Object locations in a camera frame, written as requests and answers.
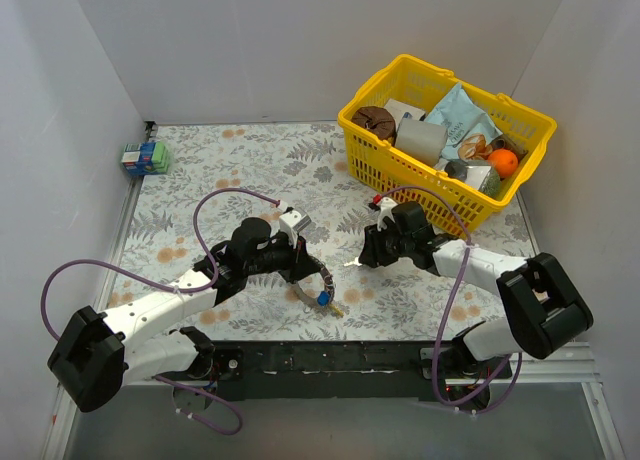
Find silver key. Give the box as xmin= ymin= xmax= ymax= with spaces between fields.
xmin=344 ymin=258 xmax=362 ymax=267

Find steel disc with keyrings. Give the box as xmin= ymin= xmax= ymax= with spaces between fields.
xmin=292 ymin=262 xmax=336 ymax=311

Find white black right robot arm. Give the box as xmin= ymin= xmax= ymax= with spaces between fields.
xmin=358 ymin=196 xmax=594 ymax=378

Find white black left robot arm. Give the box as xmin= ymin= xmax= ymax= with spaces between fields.
xmin=47 ymin=210 xmax=321 ymax=413

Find blue key tag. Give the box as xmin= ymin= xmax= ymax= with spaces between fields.
xmin=316 ymin=291 xmax=331 ymax=307

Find brass key inside disc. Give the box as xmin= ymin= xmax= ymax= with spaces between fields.
xmin=328 ymin=303 xmax=344 ymax=318

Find yellow plastic basket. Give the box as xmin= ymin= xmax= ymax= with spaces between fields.
xmin=338 ymin=54 xmax=557 ymax=236

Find white cylinder container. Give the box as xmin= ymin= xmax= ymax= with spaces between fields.
xmin=395 ymin=118 xmax=448 ymax=167

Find green speckled package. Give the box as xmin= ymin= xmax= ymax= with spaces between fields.
xmin=465 ymin=165 xmax=501 ymax=198

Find floral table mat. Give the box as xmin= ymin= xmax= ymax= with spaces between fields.
xmin=109 ymin=123 xmax=504 ymax=341

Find brown round package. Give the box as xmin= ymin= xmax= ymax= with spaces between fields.
xmin=351 ymin=106 xmax=396 ymax=141

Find white box in basket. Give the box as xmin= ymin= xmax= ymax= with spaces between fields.
xmin=384 ymin=98 xmax=426 ymax=126

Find orange fruit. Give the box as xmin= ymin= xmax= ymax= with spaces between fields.
xmin=487 ymin=148 xmax=519 ymax=179

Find light blue chips bag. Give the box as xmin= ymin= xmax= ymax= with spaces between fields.
xmin=424 ymin=83 xmax=502 ymax=160

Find blue green sponge pack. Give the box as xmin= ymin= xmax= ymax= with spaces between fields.
xmin=121 ymin=142 xmax=171 ymax=176

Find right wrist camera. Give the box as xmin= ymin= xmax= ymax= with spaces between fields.
xmin=372 ymin=195 xmax=397 ymax=231

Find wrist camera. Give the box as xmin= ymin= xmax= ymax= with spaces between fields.
xmin=372 ymin=195 xmax=397 ymax=231
xmin=279 ymin=207 xmax=311 ymax=247

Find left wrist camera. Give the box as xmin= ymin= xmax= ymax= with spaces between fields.
xmin=279 ymin=207 xmax=311 ymax=247

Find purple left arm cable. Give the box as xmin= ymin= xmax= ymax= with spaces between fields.
xmin=40 ymin=187 xmax=286 ymax=435

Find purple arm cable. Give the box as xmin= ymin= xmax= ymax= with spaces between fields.
xmin=377 ymin=185 xmax=524 ymax=414
xmin=40 ymin=187 xmax=286 ymax=435

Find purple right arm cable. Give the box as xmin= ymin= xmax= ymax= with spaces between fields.
xmin=377 ymin=185 xmax=524 ymax=414

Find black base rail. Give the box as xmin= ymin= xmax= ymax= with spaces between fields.
xmin=199 ymin=337 xmax=506 ymax=404

